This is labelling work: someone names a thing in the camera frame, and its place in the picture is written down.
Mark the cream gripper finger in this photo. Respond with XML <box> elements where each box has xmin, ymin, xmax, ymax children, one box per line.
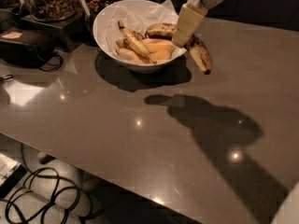
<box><xmin>172</xmin><ymin>4</ymin><xmax>208</xmax><ymax>48</ymax></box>

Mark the spotted ripe banana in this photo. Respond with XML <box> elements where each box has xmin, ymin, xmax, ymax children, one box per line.
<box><xmin>185</xmin><ymin>35</ymin><xmax>212</xmax><ymax>75</ymax></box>

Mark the dark spotted banana at back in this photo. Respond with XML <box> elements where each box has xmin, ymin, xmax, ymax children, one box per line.
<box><xmin>145</xmin><ymin>22</ymin><xmax>177</xmax><ymax>39</ymax></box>

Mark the yellow banana at right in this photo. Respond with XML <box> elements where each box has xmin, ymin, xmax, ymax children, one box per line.
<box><xmin>142</xmin><ymin>38</ymin><xmax>176</xmax><ymax>62</ymax></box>

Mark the yellow banana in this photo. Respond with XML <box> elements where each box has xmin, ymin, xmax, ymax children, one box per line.
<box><xmin>116</xmin><ymin>48</ymin><xmax>150</xmax><ymax>63</ymax></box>
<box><xmin>142</xmin><ymin>38</ymin><xmax>176</xmax><ymax>62</ymax></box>

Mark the white paper bowl liner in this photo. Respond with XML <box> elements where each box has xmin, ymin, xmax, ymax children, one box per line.
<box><xmin>94</xmin><ymin>0</ymin><xmax>178</xmax><ymax>58</ymax></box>

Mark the white ceramic bowl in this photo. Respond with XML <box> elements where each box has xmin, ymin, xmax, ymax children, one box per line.
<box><xmin>93</xmin><ymin>0</ymin><xmax>186</xmax><ymax>74</ymax></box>

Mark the long spotted banana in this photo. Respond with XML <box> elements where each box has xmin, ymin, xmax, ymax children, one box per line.
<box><xmin>118</xmin><ymin>21</ymin><xmax>156</xmax><ymax>63</ymax></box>

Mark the yellow banana at bottom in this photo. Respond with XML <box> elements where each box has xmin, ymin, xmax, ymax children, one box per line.
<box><xmin>116</xmin><ymin>48</ymin><xmax>150</xmax><ymax>63</ymax></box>

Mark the dark metal stand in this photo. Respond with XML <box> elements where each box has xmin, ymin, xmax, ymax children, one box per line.
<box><xmin>21</xmin><ymin>11</ymin><xmax>90</xmax><ymax>52</ymax></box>

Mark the glass jar of nuts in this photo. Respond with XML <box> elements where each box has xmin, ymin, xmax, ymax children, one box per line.
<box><xmin>26</xmin><ymin>0</ymin><xmax>77</xmax><ymax>22</ymax></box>

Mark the box on floor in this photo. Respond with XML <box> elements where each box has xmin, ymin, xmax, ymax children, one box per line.
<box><xmin>0</xmin><ymin>153</ymin><xmax>27</xmax><ymax>198</ymax></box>

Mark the black device with cable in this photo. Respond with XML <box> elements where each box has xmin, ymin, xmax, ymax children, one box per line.
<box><xmin>0</xmin><ymin>28</ymin><xmax>64</xmax><ymax>72</ymax></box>

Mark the black cable on floor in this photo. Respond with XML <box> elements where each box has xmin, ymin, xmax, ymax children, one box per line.
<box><xmin>0</xmin><ymin>142</ymin><xmax>125</xmax><ymax>224</ymax></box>

